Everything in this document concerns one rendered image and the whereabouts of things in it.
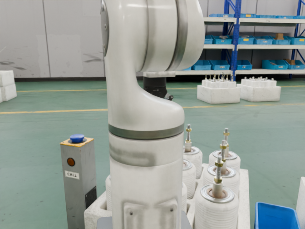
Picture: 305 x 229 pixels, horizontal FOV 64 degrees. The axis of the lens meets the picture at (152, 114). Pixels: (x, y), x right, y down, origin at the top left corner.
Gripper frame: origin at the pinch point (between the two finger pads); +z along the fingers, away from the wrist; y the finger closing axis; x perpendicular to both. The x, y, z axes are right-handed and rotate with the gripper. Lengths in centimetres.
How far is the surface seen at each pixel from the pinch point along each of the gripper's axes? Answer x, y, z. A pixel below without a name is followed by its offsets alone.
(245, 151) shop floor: -39, -70, 35
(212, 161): 14.7, -14.0, 11.3
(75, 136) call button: 5.4, 25.8, 2.2
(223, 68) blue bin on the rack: -389, -281, 4
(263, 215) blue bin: 23.6, -27.7, 27.4
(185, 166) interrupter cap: 18.3, -3.4, 10.0
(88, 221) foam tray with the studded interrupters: 20.9, 24.0, 19.9
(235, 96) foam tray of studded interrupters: -173, -159, 27
